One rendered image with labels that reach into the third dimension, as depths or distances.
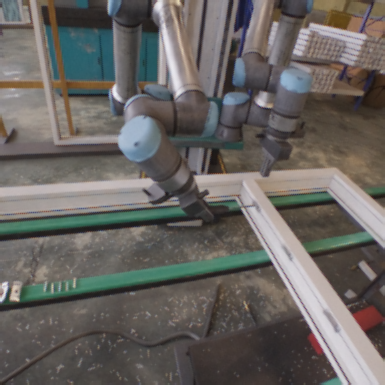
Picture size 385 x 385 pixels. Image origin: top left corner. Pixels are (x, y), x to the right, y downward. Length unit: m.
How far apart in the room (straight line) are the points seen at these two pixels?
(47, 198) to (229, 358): 0.73
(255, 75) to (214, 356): 0.89
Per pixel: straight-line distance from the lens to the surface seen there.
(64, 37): 4.27
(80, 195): 0.82
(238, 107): 1.56
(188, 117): 0.63
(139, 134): 0.51
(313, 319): 0.70
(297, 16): 1.41
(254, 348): 0.93
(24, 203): 0.87
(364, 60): 5.28
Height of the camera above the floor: 1.43
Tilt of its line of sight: 38 degrees down
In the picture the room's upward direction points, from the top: 9 degrees clockwise
